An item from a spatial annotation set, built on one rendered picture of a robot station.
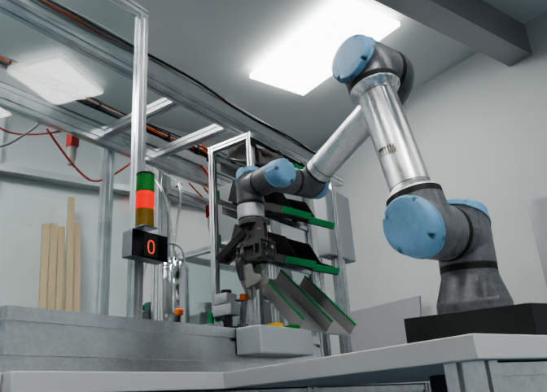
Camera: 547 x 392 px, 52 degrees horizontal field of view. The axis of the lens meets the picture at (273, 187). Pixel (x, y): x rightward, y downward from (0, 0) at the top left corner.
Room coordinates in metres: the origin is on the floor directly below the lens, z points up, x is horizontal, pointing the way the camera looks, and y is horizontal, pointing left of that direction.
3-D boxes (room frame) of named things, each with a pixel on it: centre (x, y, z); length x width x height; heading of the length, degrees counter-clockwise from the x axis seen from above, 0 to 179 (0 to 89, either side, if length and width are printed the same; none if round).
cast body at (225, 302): (1.53, 0.16, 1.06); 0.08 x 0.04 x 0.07; 56
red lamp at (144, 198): (1.44, 0.35, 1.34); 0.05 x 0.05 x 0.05
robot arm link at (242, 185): (1.47, 0.06, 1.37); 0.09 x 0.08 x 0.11; 42
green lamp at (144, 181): (1.44, 0.35, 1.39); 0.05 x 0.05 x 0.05
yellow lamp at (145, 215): (1.44, 0.35, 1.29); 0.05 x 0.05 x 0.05
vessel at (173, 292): (2.47, 0.47, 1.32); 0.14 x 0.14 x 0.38
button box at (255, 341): (1.34, 0.02, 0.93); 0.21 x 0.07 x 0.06; 146
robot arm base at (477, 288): (1.18, -0.40, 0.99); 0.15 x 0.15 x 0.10
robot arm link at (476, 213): (1.16, -0.39, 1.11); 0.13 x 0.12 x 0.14; 132
